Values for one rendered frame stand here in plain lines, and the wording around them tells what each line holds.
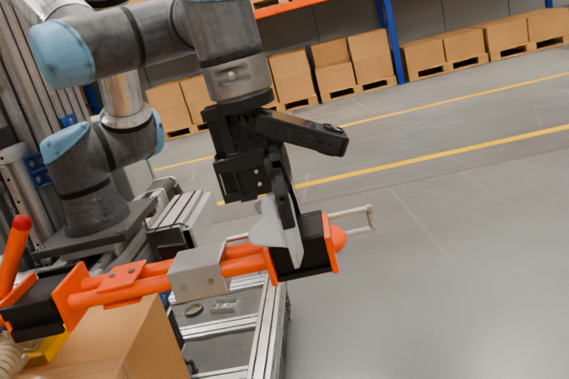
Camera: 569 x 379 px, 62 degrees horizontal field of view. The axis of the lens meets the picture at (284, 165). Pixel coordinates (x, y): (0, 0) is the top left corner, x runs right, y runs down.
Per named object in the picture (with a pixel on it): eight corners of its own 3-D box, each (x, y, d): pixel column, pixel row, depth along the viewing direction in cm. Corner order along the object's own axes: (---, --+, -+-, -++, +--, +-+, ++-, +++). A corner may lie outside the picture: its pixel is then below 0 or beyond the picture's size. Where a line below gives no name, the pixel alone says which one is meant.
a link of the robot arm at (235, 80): (266, 49, 58) (261, 54, 50) (275, 85, 59) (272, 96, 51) (207, 64, 59) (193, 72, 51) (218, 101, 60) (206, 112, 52)
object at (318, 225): (272, 287, 58) (261, 251, 57) (274, 257, 65) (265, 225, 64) (339, 272, 57) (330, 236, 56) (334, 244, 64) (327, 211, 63)
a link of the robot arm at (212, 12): (218, -37, 57) (251, -57, 50) (243, 53, 60) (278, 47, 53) (157, -25, 54) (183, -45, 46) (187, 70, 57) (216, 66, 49)
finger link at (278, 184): (284, 228, 58) (268, 160, 59) (298, 226, 58) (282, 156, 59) (278, 231, 53) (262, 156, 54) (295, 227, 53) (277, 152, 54)
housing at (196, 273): (175, 306, 60) (164, 276, 59) (187, 277, 67) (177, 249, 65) (229, 294, 60) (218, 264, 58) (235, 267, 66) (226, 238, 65)
